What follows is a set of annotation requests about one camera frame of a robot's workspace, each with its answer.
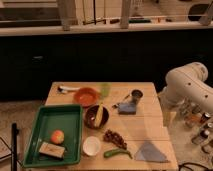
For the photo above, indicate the grey folded cloth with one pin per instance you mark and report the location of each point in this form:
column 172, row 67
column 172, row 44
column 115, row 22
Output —
column 150, row 153

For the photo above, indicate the white small bowl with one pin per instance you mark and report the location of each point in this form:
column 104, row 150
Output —
column 91, row 146

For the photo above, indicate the green cup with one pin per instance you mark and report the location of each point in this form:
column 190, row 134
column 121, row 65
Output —
column 105, row 89

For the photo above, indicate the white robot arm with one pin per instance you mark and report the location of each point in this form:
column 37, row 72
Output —
column 187, row 82

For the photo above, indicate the green plastic tray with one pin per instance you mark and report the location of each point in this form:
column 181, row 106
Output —
column 67, row 118

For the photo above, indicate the spice jar rack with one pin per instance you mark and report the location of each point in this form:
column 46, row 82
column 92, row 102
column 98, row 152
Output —
column 196, row 117

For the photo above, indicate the dark purple grapes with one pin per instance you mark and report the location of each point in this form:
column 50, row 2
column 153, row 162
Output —
column 115, row 138

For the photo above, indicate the dark brown bowl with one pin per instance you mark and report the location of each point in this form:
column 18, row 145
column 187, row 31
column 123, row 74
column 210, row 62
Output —
column 90, row 115

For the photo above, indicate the metal cup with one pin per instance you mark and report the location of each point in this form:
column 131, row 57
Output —
column 136, row 96

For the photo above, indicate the red bowl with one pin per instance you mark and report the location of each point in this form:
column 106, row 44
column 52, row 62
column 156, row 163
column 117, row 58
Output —
column 86, row 96

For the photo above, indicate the white handled utensil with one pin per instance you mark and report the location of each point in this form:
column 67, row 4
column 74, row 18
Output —
column 66, row 89

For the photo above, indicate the red apple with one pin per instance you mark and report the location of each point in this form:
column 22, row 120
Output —
column 57, row 137

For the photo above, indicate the green cucumber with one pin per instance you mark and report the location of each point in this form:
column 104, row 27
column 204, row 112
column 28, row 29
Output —
column 113, row 152

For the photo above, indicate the blue sponge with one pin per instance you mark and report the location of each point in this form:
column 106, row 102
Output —
column 126, row 108

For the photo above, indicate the black stand post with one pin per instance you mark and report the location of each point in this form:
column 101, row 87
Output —
column 14, row 131

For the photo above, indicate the brown sponge block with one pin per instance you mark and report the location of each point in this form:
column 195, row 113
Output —
column 52, row 150

